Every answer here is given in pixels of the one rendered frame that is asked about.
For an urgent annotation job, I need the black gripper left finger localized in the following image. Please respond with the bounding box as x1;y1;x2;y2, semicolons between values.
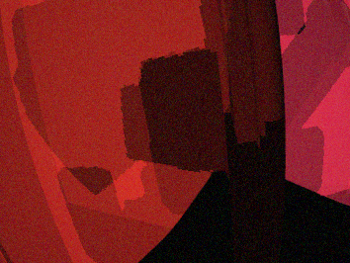
139;170;234;263

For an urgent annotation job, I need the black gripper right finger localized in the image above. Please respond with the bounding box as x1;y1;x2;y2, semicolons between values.
279;179;350;263

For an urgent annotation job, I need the red plastic tray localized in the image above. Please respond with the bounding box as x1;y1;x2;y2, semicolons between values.
0;0;286;263

